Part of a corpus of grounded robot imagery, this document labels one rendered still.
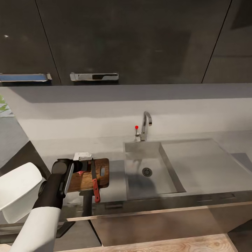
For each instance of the fixed window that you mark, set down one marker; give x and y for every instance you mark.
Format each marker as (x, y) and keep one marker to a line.
(12, 137)

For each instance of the bowl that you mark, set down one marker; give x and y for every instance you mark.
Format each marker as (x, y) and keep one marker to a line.
(17, 183)

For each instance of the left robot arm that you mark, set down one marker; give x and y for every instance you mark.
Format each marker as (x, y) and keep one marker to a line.
(39, 231)

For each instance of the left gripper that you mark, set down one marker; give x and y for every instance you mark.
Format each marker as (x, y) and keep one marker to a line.
(82, 166)

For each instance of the cutting board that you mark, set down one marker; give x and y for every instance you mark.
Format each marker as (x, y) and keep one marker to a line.
(84, 180)

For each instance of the dishwasher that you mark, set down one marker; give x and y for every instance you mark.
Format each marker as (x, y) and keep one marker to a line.
(70, 235)

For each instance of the parer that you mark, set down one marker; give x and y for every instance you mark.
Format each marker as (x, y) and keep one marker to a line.
(95, 183)

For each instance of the drop in sink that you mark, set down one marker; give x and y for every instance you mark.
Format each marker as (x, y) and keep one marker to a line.
(180, 167)

